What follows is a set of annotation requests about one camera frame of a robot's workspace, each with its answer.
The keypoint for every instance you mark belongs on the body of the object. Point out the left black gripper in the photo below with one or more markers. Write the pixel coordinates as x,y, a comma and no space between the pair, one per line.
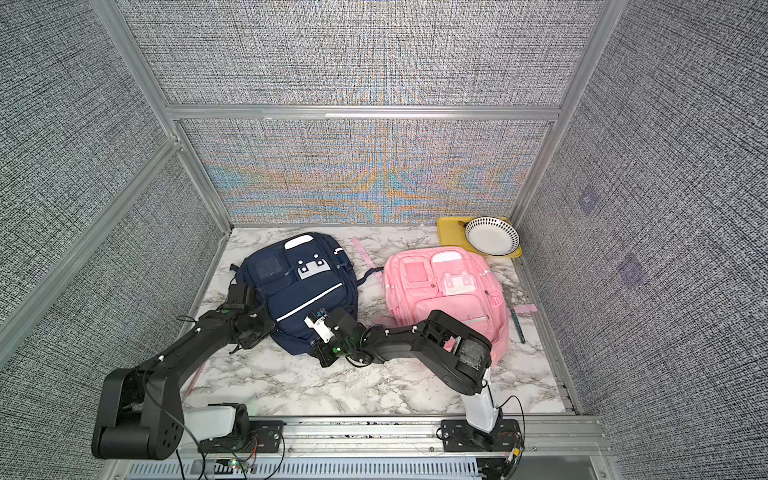
268,323

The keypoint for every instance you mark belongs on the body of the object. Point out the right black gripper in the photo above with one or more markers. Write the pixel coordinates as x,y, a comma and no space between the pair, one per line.
320,349

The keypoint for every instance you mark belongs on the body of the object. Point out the navy blue backpack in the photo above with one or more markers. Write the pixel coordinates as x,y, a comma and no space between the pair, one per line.
299,276

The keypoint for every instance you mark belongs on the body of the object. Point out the pink backpack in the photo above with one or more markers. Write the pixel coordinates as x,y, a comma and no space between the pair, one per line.
473,289

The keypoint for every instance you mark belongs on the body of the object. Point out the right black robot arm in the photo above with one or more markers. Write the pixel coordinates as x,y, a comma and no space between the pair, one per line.
455,353

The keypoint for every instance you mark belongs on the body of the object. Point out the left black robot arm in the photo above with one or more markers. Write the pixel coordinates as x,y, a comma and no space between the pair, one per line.
140,414

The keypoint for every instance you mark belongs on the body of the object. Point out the pink pencil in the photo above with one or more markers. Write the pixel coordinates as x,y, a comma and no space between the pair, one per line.
191,382

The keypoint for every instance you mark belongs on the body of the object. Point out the green pen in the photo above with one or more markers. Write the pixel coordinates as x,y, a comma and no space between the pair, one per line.
517,326

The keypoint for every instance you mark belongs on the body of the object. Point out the yellow tray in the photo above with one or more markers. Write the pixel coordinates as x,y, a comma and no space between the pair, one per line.
451,233

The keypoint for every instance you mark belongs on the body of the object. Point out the white dotted bowl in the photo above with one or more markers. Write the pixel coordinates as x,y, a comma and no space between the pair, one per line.
492,236

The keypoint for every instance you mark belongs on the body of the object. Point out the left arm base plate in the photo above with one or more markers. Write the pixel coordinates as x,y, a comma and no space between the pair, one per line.
261,436

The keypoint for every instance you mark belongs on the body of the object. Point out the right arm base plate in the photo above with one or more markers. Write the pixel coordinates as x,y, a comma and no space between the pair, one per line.
459,436

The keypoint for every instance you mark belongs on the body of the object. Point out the white vented cable duct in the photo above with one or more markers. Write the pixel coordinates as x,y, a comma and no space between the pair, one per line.
310,468

